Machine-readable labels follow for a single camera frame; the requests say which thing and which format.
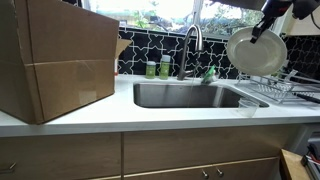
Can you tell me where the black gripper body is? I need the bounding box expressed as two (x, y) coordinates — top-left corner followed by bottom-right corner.
(261, 0), (293, 19)

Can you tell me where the white plate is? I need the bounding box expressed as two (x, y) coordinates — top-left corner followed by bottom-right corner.
(226, 26), (288, 77)

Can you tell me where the curved steel faucet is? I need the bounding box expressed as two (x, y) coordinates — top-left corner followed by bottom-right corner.
(176, 24), (204, 82)

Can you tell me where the green sponge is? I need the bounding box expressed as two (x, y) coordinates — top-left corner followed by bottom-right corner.
(200, 64), (218, 84)

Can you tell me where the clear plastic cup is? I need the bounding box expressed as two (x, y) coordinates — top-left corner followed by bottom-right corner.
(237, 97), (260, 118)

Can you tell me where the tall green soap bottle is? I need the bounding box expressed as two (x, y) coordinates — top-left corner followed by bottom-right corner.
(159, 54), (172, 81)

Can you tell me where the stainless steel sink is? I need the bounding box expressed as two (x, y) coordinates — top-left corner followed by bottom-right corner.
(133, 82), (270, 109)

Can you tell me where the small green soap bottle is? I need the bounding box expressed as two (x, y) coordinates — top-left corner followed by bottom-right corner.
(145, 60), (157, 80)

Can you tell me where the wooden robot mounting platform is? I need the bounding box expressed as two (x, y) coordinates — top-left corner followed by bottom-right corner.
(279, 148), (320, 180)

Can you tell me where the wooden kitchen cabinet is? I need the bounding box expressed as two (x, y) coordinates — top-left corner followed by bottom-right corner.
(0, 124), (301, 180)

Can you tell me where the brown cardboard box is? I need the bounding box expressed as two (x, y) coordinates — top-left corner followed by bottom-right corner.
(0, 0), (133, 125)

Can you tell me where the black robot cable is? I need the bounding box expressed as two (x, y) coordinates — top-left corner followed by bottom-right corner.
(310, 13), (320, 32)

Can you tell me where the steel wire dish rack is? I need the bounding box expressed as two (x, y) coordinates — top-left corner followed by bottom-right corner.
(234, 68), (320, 104)

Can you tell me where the steel ladle black handle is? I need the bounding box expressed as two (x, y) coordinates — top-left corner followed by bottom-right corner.
(293, 91), (320, 104)

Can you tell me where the kitchen window white frame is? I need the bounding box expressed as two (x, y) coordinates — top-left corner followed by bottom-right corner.
(81, 0), (288, 43)

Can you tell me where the metal cabinet bar handle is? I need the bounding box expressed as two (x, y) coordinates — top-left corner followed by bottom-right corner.
(0, 162), (17, 174)

